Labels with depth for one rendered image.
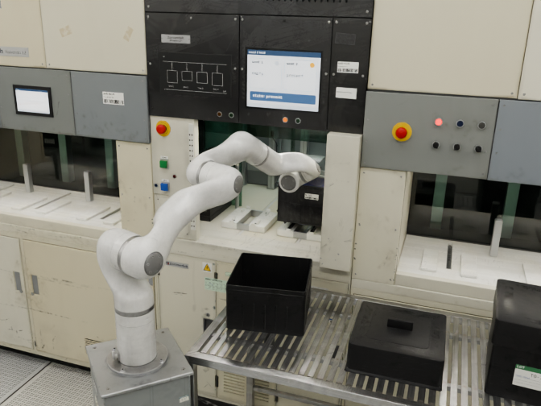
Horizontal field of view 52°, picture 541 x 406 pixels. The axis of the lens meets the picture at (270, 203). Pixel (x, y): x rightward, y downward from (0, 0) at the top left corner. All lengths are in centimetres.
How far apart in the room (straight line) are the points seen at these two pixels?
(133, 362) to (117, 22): 132
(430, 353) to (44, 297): 196
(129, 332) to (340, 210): 88
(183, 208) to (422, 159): 86
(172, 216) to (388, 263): 90
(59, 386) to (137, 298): 149
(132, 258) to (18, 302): 162
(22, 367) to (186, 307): 110
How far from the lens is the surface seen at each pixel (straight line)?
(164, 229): 167
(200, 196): 175
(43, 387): 314
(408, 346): 178
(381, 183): 208
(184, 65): 224
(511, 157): 203
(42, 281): 299
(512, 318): 173
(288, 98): 209
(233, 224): 253
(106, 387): 177
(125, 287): 172
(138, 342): 177
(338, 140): 202
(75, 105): 253
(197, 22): 220
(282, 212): 242
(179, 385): 181
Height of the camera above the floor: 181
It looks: 19 degrees down
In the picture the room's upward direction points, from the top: 2 degrees clockwise
